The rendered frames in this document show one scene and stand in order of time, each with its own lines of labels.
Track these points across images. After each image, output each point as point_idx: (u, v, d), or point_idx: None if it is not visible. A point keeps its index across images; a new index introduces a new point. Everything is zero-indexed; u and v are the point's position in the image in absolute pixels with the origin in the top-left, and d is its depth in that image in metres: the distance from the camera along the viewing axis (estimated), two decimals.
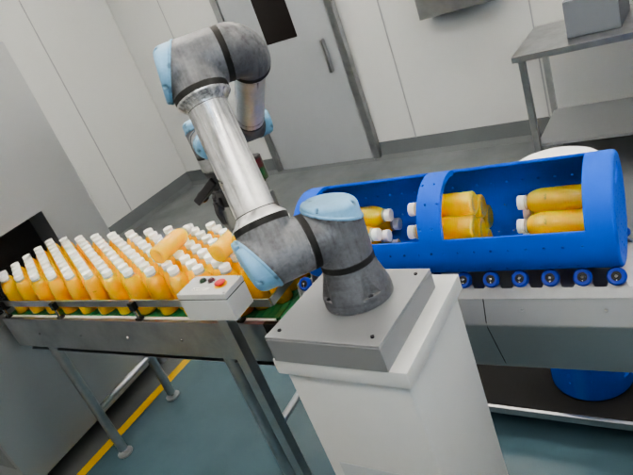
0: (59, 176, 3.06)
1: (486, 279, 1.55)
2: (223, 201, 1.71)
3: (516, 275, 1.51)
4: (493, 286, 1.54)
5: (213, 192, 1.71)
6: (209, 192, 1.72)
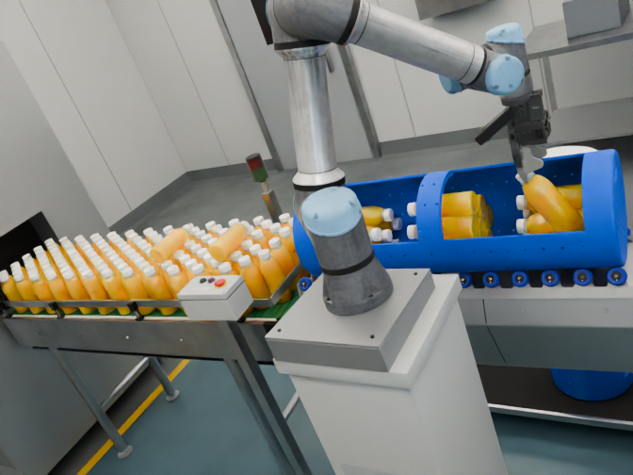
0: (59, 176, 3.06)
1: (486, 279, 1.55)
2: (523, 137, 1.33)
3: (516, 275, 1.51)
4: (493, 286, 1.54)
5: (510, 126, 1.33)
6: (503, 126, 1.34)
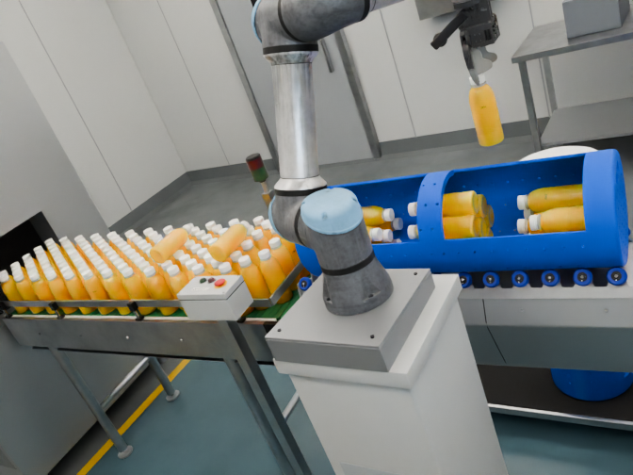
0: (59, 176, 3.06)
1: (486, 279, 1.55)
2: (473, 40, 1.45)
3: (516, 275, 1.51)
4: (492, 286, 1.54)
5: (462, 29, 1.45)
6: (455, 30, 1.46)
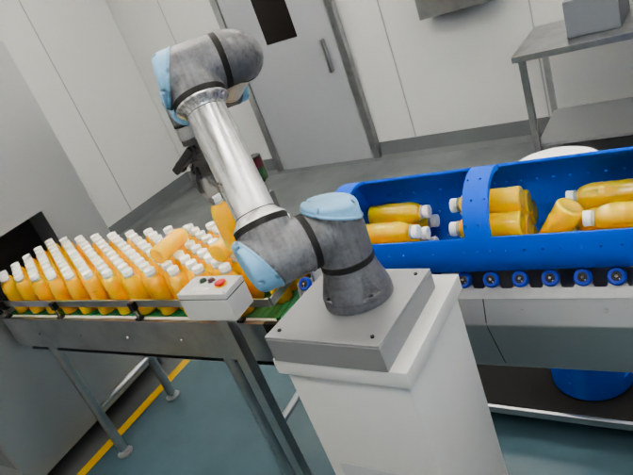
0: (59, 176, 3.06)
1: (487, 282, 1.55)
2: (201, 170, 1.73)
3: (515, 277, 1.51)
4: (496, 283, 1.54)
5: (190, 161, 1.73)
6: (186, 161, 1.74)
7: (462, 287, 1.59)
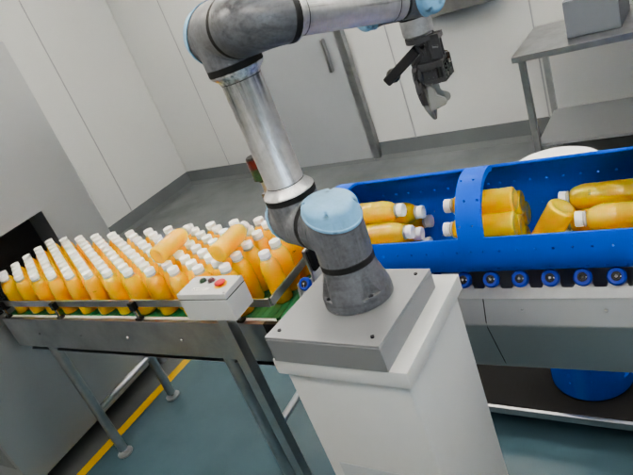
0: (59, 176, 3.06)
1: (490, 283, 1.55)
2: (426, 76, 1.42)
3: (516, 280, 1.51)
4: (497, 277, 1.54)
5: (413, 66, 1.41)
6: (408, 66, 1.42)
7: (468, 286, 1.58)
